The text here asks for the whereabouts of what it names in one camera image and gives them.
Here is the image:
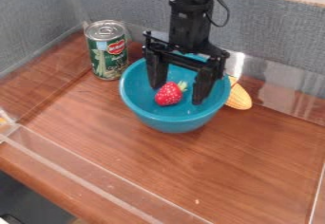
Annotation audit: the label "black cable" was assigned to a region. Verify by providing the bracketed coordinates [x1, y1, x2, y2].
[204, 0, 232, 28]

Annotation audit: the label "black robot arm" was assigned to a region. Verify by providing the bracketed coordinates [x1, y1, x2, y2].
[141, 0, 230, 104]

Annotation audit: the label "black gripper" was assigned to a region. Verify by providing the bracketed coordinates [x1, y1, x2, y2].
[141, 30, 230, 105]

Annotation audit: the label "green vegetable can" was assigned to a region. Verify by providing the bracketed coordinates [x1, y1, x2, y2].
[84, 20, 128, 81]

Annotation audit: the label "yellow toy corn cob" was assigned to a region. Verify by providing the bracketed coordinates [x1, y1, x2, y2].
[226, 76, 252, 110]

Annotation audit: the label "clear acrylic barrier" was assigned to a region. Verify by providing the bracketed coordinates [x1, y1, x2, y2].
[0, 107, 211, 224]

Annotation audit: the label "blue plastic bowl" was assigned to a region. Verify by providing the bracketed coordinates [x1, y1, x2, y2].
[119, 58, 231, 133]

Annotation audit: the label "red toy strawberry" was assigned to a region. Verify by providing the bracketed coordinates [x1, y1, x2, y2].
[155, 81, 187, 106]

